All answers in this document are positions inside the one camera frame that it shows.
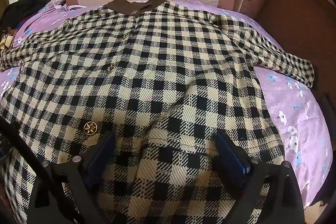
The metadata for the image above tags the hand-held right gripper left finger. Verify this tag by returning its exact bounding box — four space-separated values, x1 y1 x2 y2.
29 131 116 224

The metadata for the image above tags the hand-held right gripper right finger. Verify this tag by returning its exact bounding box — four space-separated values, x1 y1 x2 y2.
215 130 305 224

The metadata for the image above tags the black and cream checked coat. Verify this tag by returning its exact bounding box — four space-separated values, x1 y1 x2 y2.
0 0 315 224

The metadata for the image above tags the pile of black clothes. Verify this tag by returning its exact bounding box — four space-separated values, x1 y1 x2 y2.
0 0 57 33

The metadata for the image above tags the purple floral bed sheet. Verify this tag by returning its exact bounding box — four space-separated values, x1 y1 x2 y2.
0 0 331 224

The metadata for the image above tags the beige patterned cloth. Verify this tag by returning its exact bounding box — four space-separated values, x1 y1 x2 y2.
0 30 15 51

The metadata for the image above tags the brown padded bed side panel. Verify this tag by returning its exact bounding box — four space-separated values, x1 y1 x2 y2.
240 0 336 98

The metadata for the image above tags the black cable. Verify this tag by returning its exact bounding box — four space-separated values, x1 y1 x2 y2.
0 115 75 224

